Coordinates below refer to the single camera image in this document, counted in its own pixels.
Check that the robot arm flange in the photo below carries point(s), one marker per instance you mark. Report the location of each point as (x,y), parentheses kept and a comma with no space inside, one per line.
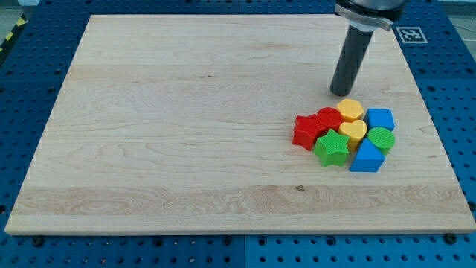
(369,15)

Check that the red star block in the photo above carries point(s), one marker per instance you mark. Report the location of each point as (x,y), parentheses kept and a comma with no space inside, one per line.
(307,130)

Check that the wooden board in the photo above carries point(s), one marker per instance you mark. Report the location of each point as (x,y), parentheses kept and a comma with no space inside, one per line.
(182,125)

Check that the red cylinder block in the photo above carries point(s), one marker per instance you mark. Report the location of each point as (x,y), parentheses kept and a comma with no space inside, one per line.
(330,118)

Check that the green star block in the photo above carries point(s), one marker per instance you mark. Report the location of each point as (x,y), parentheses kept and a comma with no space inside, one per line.
(332,149)

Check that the yellow hexagon block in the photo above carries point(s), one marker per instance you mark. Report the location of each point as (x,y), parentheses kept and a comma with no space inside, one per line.
(350,110)

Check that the yellow heart block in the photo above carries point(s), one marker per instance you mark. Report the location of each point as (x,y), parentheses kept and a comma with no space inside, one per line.
(356,131)

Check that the blue triangle block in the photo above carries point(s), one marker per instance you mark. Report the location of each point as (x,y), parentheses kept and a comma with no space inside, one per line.
(367,159)

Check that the blue cube block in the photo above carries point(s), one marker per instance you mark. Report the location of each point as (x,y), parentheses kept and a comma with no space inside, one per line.
(376,117)

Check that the green cylinder block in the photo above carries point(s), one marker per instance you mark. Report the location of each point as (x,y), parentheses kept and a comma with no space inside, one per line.
(382,138)

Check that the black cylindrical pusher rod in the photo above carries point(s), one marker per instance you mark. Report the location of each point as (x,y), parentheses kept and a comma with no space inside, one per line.
(352,54)

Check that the white fiducial marker tag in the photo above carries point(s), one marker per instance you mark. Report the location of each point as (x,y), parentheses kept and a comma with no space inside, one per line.
(411,35)

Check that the yellow black hazard tape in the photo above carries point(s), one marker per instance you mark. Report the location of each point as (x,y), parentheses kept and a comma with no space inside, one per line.
(13,34)

